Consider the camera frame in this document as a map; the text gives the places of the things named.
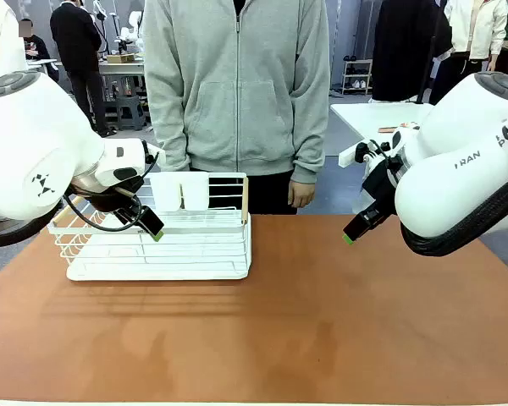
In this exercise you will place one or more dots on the white cutlery holder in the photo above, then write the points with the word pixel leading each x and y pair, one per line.
pixel 165 190

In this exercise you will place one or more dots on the figure in white jacket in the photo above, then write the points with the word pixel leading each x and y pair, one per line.
pixel 474 29

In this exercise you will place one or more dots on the person's left forearm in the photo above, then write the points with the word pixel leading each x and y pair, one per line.
pixel 311 139

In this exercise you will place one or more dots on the person in black coat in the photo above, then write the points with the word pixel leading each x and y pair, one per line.
pixel 78 38

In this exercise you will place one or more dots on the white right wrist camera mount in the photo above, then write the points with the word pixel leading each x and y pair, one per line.
pixel 351 154

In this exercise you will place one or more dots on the white shoe rack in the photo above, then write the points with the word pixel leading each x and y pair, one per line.
pixel 356 76

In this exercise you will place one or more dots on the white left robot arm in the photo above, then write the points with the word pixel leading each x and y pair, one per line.
pixel 34 127

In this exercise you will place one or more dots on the person in grey hoodie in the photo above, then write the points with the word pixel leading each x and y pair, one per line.
pixel 237 84

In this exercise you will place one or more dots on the white side table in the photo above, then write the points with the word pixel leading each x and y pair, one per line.
pixel 377 118

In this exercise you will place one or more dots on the person's left hand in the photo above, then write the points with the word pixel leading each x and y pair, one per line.
pixel 301 194

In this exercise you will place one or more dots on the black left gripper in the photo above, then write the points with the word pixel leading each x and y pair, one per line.
pixel 110 203

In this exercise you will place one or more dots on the small cardboard box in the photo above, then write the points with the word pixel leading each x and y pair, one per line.
pixel 120 58

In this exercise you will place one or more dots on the copper coloured flat item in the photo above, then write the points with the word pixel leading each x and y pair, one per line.
pixel 400 126

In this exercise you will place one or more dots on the person's right forearm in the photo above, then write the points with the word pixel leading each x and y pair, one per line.
pixel 165 127

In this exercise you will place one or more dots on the figure in black coat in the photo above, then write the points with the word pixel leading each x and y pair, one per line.
pixel 402 46

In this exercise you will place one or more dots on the seated person in dark top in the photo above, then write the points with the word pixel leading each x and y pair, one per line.
pixel 36 46

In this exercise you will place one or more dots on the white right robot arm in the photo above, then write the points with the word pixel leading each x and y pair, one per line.
pixel 448 190

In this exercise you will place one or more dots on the grey step stool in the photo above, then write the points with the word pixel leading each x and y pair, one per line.
pixel 125 112

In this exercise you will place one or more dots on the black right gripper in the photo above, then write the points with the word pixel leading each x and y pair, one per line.
pixel 383 182

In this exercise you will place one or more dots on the grey workbench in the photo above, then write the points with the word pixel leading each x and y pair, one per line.
pixel 120 68

